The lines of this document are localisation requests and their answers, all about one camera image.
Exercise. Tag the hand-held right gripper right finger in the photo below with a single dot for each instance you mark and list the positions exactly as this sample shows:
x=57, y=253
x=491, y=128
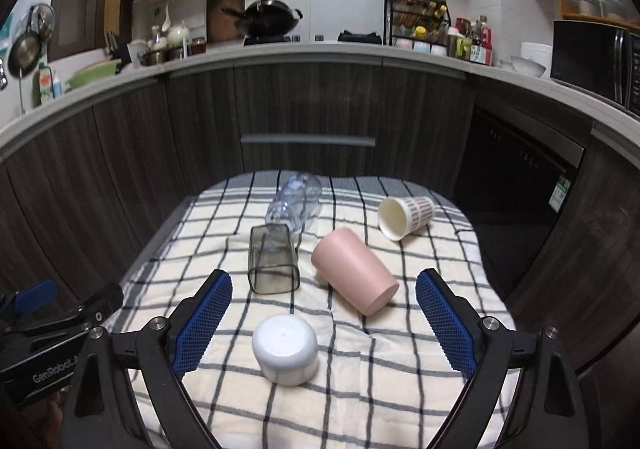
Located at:
x=445, y=324

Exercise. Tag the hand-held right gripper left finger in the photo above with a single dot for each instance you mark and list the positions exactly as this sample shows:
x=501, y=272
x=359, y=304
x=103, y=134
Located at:
x=205, y=324

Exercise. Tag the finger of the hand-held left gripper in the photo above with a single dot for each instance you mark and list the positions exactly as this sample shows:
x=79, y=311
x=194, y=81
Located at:
x=37, y=291
x=102, y=301

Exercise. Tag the grey transparent square cup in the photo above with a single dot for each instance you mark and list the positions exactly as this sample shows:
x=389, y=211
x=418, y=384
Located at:
x=272, y=254

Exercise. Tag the pink cup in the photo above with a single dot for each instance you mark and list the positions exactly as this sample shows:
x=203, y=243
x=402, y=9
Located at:
x=350, y=269

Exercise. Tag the white cup with striped print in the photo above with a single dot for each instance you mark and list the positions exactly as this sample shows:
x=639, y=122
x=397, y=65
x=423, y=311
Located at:
x=415, y=214

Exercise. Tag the checked white cloth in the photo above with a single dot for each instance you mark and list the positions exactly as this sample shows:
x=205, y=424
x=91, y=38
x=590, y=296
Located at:
x=350, y=354

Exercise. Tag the black dishwasher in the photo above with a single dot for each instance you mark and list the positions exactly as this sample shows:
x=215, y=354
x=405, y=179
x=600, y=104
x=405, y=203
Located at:
x=510, y=189

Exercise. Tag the clear plastic bottle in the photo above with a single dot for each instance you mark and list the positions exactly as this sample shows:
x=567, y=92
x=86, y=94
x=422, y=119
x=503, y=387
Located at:
x=295, y=199

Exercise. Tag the dark wood lower cabinets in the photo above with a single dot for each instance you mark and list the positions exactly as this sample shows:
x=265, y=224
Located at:
x=200, y=119

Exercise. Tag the green dish soap bottle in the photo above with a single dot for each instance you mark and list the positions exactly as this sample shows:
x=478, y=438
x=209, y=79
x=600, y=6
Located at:
x=45, y=84

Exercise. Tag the green basin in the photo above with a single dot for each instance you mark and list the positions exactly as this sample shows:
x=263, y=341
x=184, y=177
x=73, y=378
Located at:
x=95, y=74

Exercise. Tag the hanging frying pan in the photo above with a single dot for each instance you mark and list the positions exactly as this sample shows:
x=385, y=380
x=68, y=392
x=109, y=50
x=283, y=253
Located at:
x=24, y=51

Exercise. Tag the steel pot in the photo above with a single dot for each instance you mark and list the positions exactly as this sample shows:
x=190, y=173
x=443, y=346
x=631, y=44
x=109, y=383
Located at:
x=155, y=57

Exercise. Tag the white pitcher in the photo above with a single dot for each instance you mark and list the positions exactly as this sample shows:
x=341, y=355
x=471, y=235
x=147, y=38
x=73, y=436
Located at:
x=136, y=54

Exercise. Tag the white bowl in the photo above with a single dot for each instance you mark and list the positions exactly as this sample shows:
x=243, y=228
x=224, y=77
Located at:
x=527, y=66

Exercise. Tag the green mug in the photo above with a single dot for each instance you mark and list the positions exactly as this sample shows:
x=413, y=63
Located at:
x=462, y=49

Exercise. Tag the white teapot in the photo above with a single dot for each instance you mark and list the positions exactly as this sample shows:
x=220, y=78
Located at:
x=177, y=35

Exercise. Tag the dark sauce bottle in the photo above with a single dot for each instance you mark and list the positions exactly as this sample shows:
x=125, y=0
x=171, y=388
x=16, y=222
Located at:
x=481, y=41

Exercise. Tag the white rice cooker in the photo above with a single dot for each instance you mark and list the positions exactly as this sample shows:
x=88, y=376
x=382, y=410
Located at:
x=535, y=51

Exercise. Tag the gas stove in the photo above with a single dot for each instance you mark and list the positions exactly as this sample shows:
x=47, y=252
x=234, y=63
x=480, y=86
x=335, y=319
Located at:
x=272, y=39

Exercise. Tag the black spice rack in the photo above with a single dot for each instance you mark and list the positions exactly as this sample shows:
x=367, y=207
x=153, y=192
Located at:
x=417, y=21

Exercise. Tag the black microwave oven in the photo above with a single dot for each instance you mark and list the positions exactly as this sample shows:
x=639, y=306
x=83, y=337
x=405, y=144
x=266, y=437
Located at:
x=595, y=59

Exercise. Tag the wooden cutting board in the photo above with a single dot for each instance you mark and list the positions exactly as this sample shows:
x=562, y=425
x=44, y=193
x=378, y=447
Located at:
x=220, y=19

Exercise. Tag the black wok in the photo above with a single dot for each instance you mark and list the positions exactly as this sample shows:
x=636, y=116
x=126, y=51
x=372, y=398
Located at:
x=270, y=14

